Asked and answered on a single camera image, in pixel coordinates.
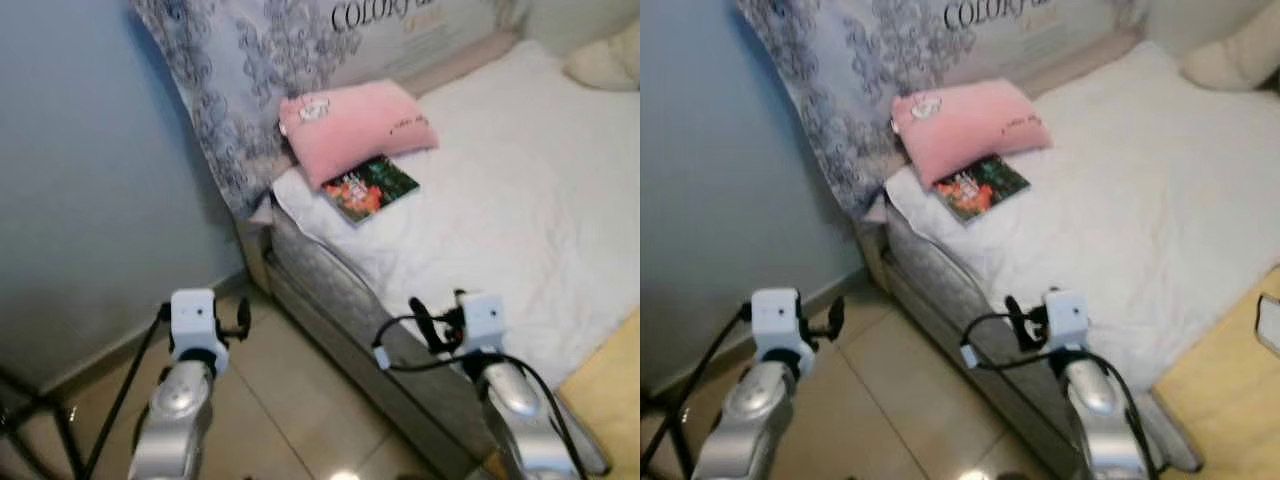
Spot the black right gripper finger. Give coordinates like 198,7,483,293
409,296,443,353
1002,294,1032,352

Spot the dark green paperback book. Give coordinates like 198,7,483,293
931,152,1032,224
319,154,422,227

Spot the pink pillow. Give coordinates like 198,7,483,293
889,77,1054,190
277,79,440,192

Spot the dark grey bed base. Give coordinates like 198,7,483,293
261,254,483,480
877,258,1086,480

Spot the grey quilted bed mattress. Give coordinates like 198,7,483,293
879,212,1083,421
264,208,483,421

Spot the white quilted mattress pad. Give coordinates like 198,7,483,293
884,38,1280,398
269,38,641,393

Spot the black tripod stand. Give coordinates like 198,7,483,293
0,364,88,480
640,393,703,480

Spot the beige plush toy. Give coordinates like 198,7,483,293
1179,14,1280,94
564,19,641,94

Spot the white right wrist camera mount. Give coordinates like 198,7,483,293
459,291,507,362
1041,289,1090,360

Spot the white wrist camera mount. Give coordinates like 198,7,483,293
167,289,230,377
749,287,810,377
1041,289,1090,360
459,291,507,362

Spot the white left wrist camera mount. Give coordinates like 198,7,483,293
167,289,230,377
749,287,810,377

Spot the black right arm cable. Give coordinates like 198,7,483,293
959,311,1163,480
371,313,563,480

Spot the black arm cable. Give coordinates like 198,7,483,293
644,304,757,473
371,313,563,480
959,311,1163,480
84,304,172,480

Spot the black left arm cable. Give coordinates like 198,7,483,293
644,304,757,473
84,304,172,480

